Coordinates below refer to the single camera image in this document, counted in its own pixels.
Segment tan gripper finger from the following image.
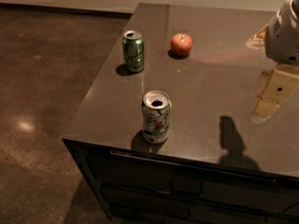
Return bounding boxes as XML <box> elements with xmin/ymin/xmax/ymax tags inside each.
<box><xmin>250</xmin><ymin>63</ymin><xmax>299</xmax><ymax>124</ymax></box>
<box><xmin>246</xmin><ymin>24</ymin><xmax>269</xmax><ymax>49</ymax></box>

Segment green soda can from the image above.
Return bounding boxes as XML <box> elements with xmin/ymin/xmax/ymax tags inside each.
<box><xmin>122</xmin><ymin>30</ymin><xmax>144</xmax><ymax>73</ymax></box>

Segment dark drawer cabinet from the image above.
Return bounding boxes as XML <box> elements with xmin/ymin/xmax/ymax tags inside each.
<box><xmin>64</xmin><ymin>138</ymin><xmax>299</xmax><ymax>224</ymax></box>

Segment red apple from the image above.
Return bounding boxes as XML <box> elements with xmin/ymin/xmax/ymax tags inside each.
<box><xmin>170</xmin><ymin>34</ymin><xmax>193</xmax><ymax>56</ymax></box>

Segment white 7up can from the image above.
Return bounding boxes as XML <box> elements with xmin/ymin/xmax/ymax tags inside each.
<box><xmin>141</xmin><ymin>91</ymin><xmax>172</xmax><ymax>144</ymax></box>

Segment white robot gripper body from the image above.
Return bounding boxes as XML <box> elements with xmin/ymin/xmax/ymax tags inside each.
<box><xmin>264</xmin><ymin>0</ymin><xmax>299</xmax><ymax>64</ymax></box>

